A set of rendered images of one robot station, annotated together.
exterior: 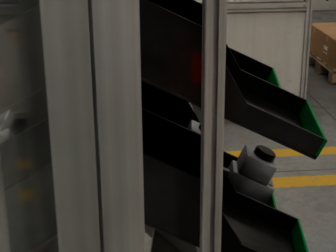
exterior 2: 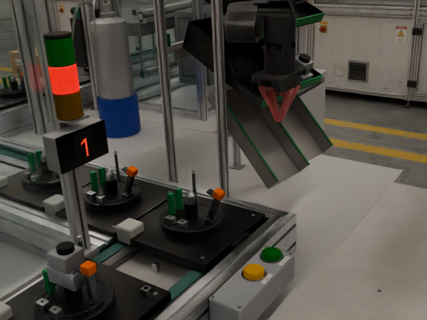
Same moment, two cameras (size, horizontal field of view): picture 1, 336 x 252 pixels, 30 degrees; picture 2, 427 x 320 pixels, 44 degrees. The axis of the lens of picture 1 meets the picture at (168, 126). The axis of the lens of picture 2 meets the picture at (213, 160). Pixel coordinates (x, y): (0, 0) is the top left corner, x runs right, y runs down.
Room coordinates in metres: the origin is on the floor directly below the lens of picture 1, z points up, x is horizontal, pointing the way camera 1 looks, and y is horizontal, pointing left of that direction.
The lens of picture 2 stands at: (-0.37, -0.85, 1.56)
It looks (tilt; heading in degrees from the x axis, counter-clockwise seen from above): 23 degrees down; 42
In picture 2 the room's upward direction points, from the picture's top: 3 degrees counter-clockwise
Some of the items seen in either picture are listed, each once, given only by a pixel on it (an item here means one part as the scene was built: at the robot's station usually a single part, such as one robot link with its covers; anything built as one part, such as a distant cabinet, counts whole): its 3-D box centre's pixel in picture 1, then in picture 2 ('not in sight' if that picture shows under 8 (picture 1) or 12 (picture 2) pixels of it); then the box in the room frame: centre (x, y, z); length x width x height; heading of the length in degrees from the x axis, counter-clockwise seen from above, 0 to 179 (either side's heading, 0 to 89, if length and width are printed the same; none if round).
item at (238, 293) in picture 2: not in sight; (254, 286); (0.32, -0.33, 0.93); 0.21 x 0.07 x 0.06; 6
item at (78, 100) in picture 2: not in sight; (68, 104); (0.18, -0.01, 1.28); 0.05 x 0.05 x 0.05
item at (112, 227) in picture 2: not in sight; (110, 183); (0.35, 0.13, 1.01); 0.24 x 0.24 x 0.13; 6
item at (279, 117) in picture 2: not in sight; (281, 96); (0.46, -0.29, 1.27); 0.07 x 0.07 x 0.09; 6
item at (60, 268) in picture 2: not in sight; (63, 261); (0.04, -0.13, 1.06); 0.08 x 0.04 x 0.07; 99
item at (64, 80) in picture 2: not in sight; (64, 77); (0.18, -0.01, 1.33); 0.05 x 0.05 x 0.05
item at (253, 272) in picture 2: not in sight; (253, 273); (0.32, -0.33, 0.96); 0.04 x 0.04 x 0.02
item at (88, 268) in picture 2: not in sight; (87, 281); (0.04, -0.19, 1.04); 0.04 x 0.02 x 0.08; 96
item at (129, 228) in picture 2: not in sight; (190, 206); (0.38, -0.11, 1.01); 0.24 x 0.24 x 0.13; 6
